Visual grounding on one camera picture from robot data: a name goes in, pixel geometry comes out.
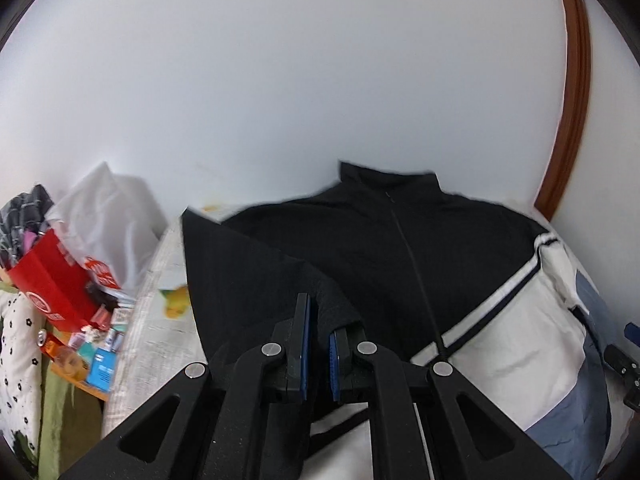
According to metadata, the black white blue jacket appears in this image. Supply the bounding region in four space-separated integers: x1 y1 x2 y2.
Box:
181 162 613 479

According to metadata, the plaid grey cloth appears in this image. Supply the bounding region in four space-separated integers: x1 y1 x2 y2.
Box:
1 184 53 270

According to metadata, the red cardboard box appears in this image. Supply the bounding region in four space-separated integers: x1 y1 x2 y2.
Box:
8 229 99 333

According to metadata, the brown wooden door frame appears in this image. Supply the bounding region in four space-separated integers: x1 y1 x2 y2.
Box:
534 0 592 221

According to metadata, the blue small box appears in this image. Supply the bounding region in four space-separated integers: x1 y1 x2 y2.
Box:
86 349 117 393

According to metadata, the white plastic bag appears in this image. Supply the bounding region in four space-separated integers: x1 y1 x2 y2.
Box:
46 162 160 298

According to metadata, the white black dotted quilt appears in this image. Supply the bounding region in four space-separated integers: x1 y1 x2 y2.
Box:
1 290 43 478

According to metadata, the fruit print white mattress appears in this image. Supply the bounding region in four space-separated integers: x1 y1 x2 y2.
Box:
101 204 640 480

